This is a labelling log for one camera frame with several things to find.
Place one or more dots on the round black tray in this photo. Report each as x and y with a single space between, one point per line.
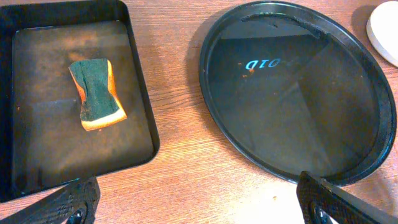
293 91

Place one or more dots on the white plate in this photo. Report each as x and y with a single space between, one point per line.
381 29

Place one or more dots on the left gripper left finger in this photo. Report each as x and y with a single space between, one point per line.
76 202

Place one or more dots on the orange green scrub sponge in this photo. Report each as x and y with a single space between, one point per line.
95 83

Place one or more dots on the rectangular black tray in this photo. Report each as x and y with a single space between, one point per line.
43 144

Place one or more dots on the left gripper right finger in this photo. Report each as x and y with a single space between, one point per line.
322 202

